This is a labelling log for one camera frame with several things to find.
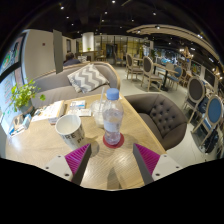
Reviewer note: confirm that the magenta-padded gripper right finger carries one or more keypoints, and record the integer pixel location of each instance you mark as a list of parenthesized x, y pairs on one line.
[(156, 166)]

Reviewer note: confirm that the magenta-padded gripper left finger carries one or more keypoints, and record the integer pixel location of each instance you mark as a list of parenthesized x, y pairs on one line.
[(68, 168)]

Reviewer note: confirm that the clear blue-capped water bottle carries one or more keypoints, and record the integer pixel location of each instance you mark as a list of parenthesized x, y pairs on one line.
[(112, 120)]

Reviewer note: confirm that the white mug with dark lettering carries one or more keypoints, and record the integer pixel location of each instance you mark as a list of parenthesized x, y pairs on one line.
[(71, 131)]

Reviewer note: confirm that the flat round red coaster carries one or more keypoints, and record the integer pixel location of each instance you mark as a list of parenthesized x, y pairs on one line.
[(107, 145)]

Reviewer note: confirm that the grey tufted armchair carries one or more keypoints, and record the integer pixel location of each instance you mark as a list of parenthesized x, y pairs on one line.
[(163, 116)]

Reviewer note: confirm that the clear plastic cup with straw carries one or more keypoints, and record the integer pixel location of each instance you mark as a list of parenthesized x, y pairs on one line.
[(97, 115)]

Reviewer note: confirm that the white printed booklet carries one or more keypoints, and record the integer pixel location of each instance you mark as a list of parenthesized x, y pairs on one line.
[(41, 113)]

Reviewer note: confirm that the small teal box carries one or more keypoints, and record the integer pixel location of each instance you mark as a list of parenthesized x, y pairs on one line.
[(26, 121)]

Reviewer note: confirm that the blue white small carton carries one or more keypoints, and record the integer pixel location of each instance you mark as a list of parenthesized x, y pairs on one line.
[(77, 104)]

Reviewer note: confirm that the blue white flat pack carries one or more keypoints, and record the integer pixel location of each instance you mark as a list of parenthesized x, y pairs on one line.
[(15, 131)]

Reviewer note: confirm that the grey wood-framed sofa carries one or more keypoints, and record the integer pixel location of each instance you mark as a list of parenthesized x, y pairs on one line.
[(53, 86)]

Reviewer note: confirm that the green potted plant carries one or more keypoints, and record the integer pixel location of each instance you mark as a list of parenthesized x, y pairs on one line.
[(23, 95)]

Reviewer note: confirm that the group of dining chairs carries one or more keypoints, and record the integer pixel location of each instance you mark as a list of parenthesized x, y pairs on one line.
[(196, 90)]

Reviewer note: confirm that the grey white chevron cushion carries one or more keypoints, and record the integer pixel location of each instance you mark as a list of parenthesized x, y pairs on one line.
[(87, 78)]

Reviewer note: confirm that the person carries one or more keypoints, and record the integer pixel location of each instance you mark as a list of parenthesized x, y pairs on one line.
[(71, 61)]

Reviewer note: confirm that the group of ceiling lights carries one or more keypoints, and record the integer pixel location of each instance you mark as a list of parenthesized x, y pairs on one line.
[(62, 7)]

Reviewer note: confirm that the colourful framed wall poster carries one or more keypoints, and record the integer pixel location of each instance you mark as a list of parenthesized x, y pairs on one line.
[(10, 56)]

